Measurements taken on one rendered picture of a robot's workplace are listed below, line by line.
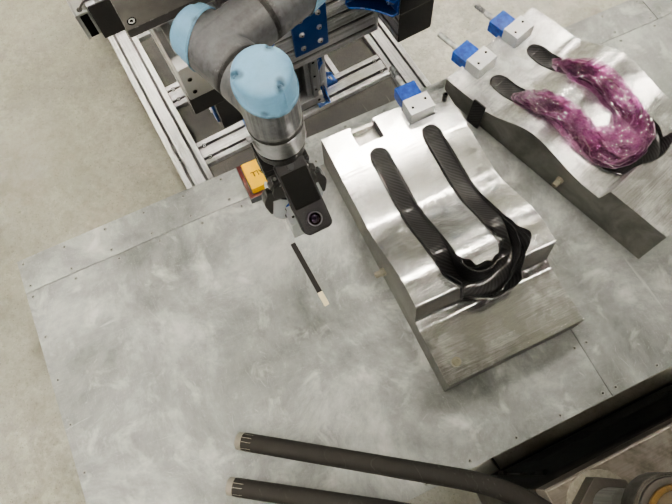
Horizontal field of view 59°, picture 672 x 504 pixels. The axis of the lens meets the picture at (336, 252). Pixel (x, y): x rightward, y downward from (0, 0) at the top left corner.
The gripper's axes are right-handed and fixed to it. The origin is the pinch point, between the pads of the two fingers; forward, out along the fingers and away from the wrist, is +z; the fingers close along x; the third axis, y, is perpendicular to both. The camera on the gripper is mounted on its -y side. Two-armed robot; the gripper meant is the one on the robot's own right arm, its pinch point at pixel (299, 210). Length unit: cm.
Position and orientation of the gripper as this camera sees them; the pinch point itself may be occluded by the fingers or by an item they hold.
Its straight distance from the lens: 100.6
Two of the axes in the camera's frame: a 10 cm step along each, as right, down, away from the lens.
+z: 0.4, 3.5, 9.4
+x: -9.1, 4.1, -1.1
